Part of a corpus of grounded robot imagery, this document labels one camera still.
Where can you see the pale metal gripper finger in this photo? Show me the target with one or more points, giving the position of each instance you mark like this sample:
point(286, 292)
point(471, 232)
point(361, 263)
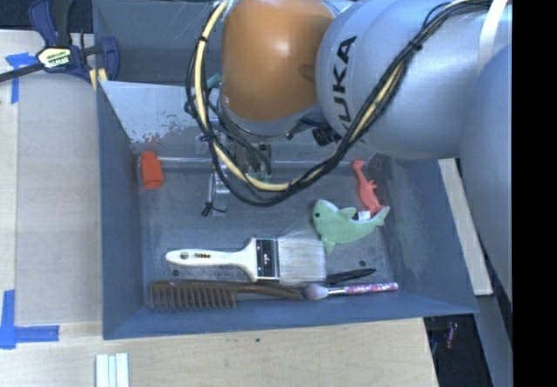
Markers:
point(212, 187)
point(222, 198)

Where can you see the black slender tool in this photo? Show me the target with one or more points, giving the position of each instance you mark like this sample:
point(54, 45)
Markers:
point(348, 275)

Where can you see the grey metal bin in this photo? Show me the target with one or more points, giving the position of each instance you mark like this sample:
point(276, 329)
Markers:
point(183, 224)

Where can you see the green toy shark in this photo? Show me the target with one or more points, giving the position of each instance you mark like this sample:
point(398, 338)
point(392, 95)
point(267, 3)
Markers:
point(339, 226)

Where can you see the orange toy dinosaur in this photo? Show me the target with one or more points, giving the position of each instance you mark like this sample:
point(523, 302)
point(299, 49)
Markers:
point(368, 191)

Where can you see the orange-red plastic block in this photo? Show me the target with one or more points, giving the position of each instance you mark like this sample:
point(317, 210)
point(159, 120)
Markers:
point(151, 171)

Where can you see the brown plastic comb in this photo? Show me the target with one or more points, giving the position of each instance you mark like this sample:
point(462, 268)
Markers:
point(196, 295)

